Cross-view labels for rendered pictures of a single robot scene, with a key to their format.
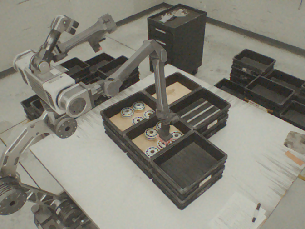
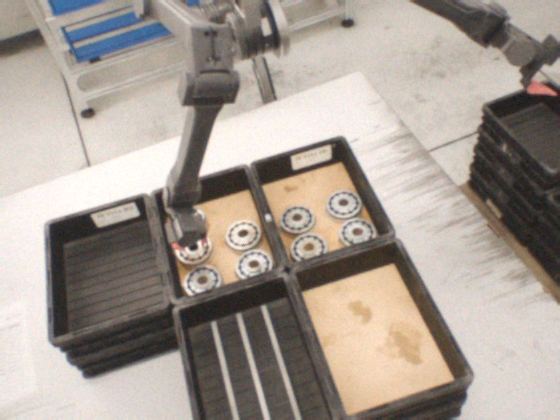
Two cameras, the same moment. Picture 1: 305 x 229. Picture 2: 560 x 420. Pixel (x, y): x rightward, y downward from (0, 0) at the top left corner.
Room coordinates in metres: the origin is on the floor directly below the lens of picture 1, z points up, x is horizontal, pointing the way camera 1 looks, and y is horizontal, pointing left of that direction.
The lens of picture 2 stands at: (1.94, -0.79, 2.16)
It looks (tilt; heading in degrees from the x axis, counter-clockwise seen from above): 51 degrees down; 119
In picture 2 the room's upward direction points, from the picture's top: 10 degrees counter-clockwise
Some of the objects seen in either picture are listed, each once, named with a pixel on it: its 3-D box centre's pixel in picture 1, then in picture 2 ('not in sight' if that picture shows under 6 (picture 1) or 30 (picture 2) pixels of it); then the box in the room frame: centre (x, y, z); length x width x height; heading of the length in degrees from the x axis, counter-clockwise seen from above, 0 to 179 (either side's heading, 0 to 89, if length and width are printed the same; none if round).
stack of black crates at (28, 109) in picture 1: (45, 107); not in sight; (2.41, 1.24, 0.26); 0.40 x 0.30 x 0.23; 133
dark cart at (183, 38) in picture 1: (176, 47); not in sight; (3.29, -0.34, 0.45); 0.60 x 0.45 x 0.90; 133
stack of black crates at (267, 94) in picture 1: (264, 106); not in sight; (2.13, -1.16, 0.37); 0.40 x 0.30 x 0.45; 43
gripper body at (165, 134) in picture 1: (164, 131); (183, 223); (1.25, -0.07, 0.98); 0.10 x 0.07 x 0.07; 38
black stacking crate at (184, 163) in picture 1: (188, 164); (111, 273); (1.06, -0.21, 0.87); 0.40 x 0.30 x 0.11; 128
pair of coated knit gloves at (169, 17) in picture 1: (166, 17); not in sight; (3.26, -0.20, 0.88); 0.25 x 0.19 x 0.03; 133
